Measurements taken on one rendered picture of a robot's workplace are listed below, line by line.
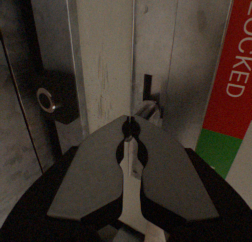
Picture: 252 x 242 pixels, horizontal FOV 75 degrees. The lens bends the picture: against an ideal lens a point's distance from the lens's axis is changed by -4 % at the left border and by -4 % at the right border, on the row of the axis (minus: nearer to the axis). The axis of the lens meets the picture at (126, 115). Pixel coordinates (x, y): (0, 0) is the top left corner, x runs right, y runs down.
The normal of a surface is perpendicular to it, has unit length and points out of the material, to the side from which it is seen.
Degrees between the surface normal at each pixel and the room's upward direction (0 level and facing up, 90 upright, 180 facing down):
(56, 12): 90
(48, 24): 90
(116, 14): 90
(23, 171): 0
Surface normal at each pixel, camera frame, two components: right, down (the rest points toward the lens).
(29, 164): 0.86, 0.26
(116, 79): -0.51, 0.42
